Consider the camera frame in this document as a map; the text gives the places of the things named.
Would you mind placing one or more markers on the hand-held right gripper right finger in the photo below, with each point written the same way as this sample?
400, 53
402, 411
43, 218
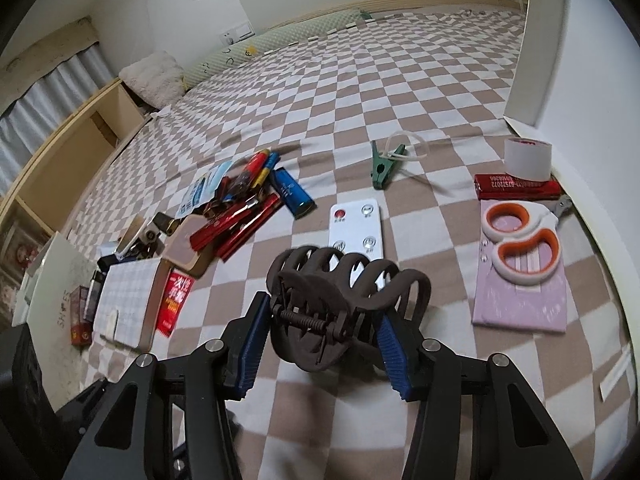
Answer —
395, 355

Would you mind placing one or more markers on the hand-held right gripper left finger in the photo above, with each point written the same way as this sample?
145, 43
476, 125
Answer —
250, 345

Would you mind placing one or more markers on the brown hair claw clip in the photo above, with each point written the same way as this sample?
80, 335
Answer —
295, 340

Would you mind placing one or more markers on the white storage box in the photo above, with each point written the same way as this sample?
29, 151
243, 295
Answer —
55, 290

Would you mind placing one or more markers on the purple printed card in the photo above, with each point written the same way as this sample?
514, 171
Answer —
520, 310

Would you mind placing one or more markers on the red sachet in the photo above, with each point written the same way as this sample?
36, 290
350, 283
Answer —
175, 300

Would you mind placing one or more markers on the small brown box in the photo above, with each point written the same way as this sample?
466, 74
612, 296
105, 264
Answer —
80, 317

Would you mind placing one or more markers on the brown square card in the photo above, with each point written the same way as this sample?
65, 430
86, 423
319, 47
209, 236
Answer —
187, 247

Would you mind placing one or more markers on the red-dress doll in clear box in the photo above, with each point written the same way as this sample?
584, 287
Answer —
22, 255

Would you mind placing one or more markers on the white grid notebook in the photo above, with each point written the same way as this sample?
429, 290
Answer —
125, 295

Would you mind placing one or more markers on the white remote control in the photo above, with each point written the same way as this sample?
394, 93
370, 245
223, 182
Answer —
355, 225

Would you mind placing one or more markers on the orange white scissors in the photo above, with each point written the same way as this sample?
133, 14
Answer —
500, 256

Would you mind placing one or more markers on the white and brass clip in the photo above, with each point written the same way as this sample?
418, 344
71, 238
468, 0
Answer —
145, 232

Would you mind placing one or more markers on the blue metallic lighter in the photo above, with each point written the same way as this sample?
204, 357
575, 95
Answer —
295, 192

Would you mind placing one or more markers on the blue white packet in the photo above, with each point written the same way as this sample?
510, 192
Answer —
202, 190

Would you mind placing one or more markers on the colourful pen packet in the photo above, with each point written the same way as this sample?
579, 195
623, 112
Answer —
257, 167

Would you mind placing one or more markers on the green clothes peg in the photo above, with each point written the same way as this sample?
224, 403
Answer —
382, 167

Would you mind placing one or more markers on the red flat box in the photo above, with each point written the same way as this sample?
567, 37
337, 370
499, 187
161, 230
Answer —
520, 187

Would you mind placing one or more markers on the white paper strip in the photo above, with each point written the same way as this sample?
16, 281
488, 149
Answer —
615, 372

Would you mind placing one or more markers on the white plastic loop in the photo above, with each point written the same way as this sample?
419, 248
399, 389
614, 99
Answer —
400, 134

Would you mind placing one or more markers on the white tape roll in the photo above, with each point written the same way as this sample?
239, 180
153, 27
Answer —
527, 160

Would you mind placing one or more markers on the wooden shelf unit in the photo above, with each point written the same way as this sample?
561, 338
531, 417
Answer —
75, 145

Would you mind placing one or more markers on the checkered bed sheet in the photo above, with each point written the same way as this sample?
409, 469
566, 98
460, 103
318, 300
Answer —
400, 85

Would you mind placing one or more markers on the white fluffy pillow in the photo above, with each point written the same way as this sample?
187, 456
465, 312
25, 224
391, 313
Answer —
152, 80

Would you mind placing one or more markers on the grey curtain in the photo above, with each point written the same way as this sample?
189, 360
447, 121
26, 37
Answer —
50, 90

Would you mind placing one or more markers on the pale green bolster cushion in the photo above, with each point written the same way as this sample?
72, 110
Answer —
260, 42

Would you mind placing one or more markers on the large white board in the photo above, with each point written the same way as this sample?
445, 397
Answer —
575, 85

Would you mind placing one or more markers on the white wall socket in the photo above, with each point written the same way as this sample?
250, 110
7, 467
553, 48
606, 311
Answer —
236, 34

